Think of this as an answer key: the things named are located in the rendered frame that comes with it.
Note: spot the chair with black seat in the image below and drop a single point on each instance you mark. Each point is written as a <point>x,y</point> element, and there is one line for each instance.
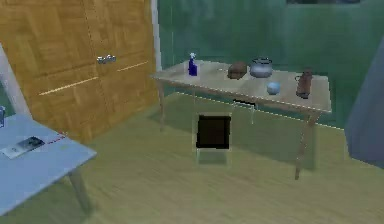
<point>213,133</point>

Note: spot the blue spray bottle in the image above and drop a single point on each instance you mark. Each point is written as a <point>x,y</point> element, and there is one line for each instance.
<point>192,66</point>

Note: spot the light wooden table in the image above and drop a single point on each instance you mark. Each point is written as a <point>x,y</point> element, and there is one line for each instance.
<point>253,88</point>

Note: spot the grey metal pot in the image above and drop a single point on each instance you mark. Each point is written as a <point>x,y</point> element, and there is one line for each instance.
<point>261,68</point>

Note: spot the pale blue bowl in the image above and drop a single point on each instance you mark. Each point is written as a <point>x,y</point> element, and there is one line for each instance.
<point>273,87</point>

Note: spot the brown kettle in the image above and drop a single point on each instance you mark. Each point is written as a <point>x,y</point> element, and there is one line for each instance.
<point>304,83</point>

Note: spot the red pencil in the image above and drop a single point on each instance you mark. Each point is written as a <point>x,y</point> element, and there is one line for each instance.
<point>56,138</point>

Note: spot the wooden room door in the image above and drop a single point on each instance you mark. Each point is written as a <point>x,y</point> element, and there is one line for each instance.
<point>66,50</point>

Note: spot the pale blue table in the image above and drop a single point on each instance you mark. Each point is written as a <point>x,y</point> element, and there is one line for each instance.
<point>36,166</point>

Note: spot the grey white magazine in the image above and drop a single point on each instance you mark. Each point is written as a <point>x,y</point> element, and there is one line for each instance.
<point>21,147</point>

